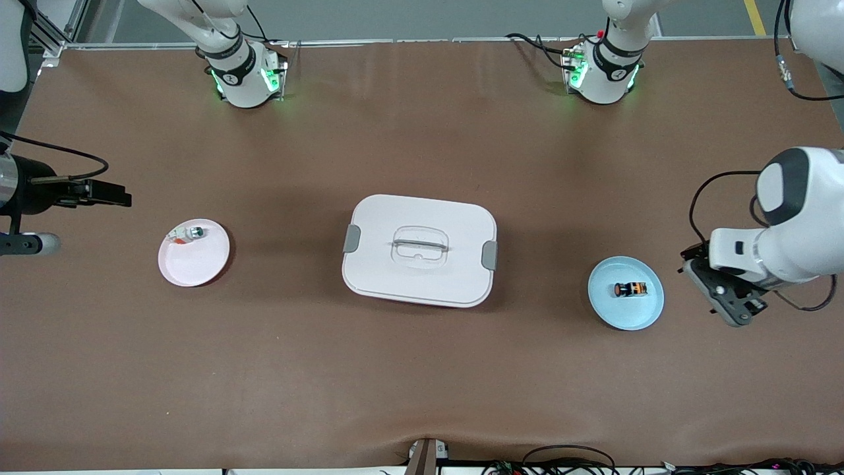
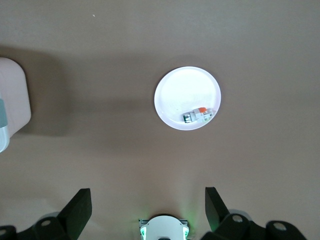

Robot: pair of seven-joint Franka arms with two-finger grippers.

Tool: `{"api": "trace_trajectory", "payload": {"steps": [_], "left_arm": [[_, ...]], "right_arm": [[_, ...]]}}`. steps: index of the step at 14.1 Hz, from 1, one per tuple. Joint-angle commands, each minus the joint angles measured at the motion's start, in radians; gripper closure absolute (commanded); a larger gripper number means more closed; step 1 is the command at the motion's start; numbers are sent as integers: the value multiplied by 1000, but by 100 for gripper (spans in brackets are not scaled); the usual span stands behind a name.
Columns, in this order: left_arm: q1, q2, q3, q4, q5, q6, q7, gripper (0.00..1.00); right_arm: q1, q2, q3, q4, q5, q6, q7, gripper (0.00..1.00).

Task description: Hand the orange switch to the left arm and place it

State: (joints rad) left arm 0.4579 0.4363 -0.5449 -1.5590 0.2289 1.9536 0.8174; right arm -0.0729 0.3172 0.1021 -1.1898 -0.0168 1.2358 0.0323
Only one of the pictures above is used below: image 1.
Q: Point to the pink round plate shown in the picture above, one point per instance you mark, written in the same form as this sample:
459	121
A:
191	270

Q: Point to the green white push-button switch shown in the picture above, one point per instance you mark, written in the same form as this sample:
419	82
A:
196	232

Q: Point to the white lidded storage box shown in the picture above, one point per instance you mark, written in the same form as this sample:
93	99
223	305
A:
422	280

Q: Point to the orange black push-button switch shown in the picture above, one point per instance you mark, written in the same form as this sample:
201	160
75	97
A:
636	289

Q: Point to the aluminium frame profile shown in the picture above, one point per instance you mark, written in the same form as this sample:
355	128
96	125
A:
53	33

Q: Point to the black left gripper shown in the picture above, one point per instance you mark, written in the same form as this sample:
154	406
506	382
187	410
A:
692	253

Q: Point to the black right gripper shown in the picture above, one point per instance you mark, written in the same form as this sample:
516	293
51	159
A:
31	192

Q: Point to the light blue round plate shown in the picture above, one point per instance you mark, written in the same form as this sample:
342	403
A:
626	316

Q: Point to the brown camera mount post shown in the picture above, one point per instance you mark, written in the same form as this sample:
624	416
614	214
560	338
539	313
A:
425	458

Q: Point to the brown table mat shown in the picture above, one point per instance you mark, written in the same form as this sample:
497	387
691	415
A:
422	382

